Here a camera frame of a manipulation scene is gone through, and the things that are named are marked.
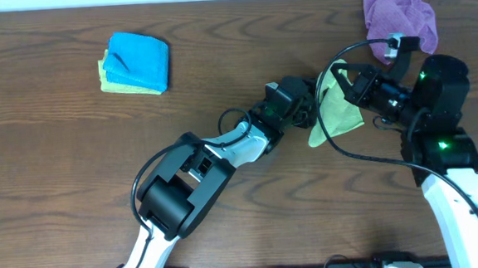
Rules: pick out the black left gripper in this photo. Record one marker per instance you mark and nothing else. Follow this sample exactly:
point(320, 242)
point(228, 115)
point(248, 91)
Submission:
point(309, 120)

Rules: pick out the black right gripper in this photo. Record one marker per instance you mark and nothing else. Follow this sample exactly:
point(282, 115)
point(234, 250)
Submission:
point(367, 79)

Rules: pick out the light green microfiber cloth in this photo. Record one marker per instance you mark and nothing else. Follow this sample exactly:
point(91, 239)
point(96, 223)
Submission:
point(338, 115)

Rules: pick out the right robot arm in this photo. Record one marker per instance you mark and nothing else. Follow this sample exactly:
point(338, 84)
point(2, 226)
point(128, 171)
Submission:
point(442, 156)

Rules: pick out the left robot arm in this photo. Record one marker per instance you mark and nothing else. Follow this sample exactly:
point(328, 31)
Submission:
point(175, 189)

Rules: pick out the crumpled purple cloth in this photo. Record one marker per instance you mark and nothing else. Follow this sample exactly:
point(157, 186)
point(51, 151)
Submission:
point(410, 17)

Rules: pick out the folded blue cloth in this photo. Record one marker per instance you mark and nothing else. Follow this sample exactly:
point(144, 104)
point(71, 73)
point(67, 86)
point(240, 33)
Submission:
point(138, 61)

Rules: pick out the folded yellow-green cloth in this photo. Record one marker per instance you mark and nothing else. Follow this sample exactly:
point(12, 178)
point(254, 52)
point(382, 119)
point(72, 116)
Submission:
point(110, 87)

